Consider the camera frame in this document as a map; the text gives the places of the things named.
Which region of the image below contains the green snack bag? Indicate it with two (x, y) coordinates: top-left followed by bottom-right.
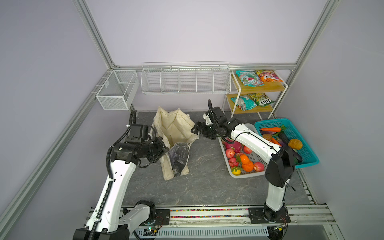
(249, 93), (274, 107)

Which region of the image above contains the orange fruit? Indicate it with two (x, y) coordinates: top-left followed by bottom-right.
(242, 162), (254, 173)
(239, 154), (250, 165)

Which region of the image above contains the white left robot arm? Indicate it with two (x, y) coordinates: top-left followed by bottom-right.
(73, 111), (169, 240)

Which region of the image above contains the teal snack bag top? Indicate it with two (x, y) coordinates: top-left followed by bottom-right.
(236, 71), (264, 87)

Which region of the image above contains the orange carrot top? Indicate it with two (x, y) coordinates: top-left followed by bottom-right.
(260, 125), (287, 133)

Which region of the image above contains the dark purple eggplant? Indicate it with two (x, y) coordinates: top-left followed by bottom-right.
(278, 131), (303, 164)

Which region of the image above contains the teal plastic vegetable basket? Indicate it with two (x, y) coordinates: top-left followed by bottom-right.
(255, 119), (319, 169)

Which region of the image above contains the white mesh box basket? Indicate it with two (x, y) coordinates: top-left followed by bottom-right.
(96, 70), (140, 111)

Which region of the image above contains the white wire wall basket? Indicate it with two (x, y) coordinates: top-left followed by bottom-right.
(141, 62), (231, 95)

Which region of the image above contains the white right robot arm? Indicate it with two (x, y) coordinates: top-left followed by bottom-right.
(191, 102), (296, 224)

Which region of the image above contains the white plastic fruit basket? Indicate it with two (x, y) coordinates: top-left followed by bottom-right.
(219, 124), (281, 179)

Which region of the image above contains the cream canvas grocery bag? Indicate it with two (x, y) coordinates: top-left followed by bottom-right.
(152, 107), (199, 181)

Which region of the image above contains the pink dragon fruit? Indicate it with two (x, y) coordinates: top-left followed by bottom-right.
(222, 140), (242, 153)

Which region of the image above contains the red apple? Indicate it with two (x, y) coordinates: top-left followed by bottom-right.
(225, 148), (236, 159)
(243, 146), (253, 154)

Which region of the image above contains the red apple in basket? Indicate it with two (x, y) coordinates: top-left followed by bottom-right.
(225, 148), (236, 159)

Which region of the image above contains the teal snack bag lower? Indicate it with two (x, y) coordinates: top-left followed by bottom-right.
(231, 95), (258, 112)

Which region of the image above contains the orange snack bag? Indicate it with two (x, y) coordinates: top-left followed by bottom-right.
(256, 70), (283, 83)

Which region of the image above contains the brown potato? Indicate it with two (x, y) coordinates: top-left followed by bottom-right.
(288, 139), (303, 150)

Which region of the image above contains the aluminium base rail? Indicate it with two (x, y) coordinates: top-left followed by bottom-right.
(82, 203), (337, 240)

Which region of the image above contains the teal snack bag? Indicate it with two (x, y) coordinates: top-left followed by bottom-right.
(231, 95), (258, 112)
(236, 71), (264, 87)

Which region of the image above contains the two-tier wooden shelf rack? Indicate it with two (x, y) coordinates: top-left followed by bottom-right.
(223, 71), (289, 121)

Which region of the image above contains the yellow lemon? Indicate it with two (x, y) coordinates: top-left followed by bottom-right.
(231, 167), (242, 176)

